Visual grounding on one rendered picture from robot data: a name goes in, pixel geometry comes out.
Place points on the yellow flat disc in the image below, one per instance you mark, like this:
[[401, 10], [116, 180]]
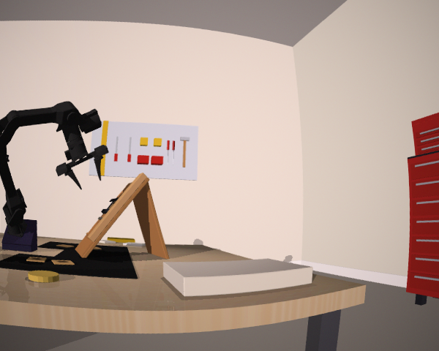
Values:
[[43, 276]]

